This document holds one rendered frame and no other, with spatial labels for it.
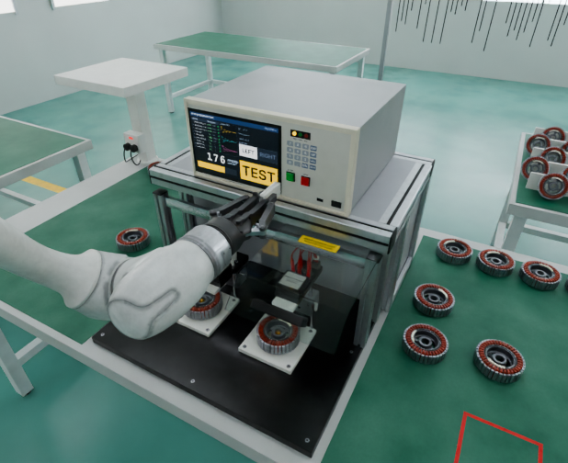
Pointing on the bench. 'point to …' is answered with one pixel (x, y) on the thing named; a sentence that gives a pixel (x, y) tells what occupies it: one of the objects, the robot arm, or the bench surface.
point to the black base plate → (247, 375)
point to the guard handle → (278, 312)
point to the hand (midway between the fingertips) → (269, 195)
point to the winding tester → (316, 152)
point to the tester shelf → (407, 186)
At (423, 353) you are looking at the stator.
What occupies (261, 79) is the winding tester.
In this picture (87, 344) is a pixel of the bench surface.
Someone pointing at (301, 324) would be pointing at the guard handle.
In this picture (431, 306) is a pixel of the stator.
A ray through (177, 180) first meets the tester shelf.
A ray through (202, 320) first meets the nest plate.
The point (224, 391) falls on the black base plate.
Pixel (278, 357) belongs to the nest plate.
